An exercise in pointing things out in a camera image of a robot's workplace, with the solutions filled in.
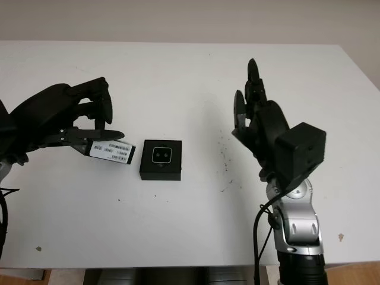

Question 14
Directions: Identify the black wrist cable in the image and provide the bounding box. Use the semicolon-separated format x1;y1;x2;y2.
252;189;286;285
0;186;20;259

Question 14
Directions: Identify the black RealSense box lid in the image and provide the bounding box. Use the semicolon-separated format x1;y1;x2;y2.
84;139;138;166

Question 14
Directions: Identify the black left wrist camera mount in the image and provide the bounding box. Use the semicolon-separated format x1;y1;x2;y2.
0;99;15;161

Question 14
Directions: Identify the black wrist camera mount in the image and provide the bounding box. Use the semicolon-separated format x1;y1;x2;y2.
0;99;15;161
273;122;327;191

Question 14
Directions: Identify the dark grey robot lower body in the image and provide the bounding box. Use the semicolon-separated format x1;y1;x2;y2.
84;267;265;285

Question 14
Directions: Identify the black box base with insert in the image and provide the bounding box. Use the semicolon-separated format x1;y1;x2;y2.
138;138;183;182

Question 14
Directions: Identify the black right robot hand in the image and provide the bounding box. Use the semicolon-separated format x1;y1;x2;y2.
231;58;291;179

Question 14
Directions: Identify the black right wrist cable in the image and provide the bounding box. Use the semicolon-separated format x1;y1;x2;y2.
252;189;286;285

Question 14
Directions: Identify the white table leg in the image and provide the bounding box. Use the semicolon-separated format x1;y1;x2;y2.
265;256;280;285

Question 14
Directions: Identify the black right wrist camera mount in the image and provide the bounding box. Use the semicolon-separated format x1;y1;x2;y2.
273;122;327;191

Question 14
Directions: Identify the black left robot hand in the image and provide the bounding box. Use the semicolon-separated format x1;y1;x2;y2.
8;76;126;166

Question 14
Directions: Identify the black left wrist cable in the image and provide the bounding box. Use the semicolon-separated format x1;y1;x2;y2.
0;186;20;259

